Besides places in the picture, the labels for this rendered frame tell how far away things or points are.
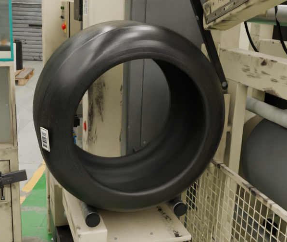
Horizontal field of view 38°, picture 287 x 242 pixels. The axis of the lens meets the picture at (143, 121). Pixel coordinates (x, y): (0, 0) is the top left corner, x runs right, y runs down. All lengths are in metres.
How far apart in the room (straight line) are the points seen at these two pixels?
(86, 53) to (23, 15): 9.92
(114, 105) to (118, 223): 0.43
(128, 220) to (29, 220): 1.74
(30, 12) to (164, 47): 9.87
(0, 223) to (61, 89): 1.04
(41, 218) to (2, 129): 1.36
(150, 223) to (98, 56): 0.63
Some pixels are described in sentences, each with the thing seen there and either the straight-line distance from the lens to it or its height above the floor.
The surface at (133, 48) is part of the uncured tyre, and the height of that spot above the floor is 1.40.
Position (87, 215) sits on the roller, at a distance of 1.25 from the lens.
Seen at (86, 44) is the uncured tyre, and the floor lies 1.41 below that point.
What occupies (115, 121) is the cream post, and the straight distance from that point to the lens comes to 1.55.
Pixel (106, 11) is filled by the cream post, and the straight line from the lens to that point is 1.48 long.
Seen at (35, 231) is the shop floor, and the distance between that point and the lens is 3.00.
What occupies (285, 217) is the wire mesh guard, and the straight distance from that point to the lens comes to 1.18.
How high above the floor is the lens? 1.52
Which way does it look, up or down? 16 degrees down
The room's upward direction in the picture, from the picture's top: 2 degrees clockwise
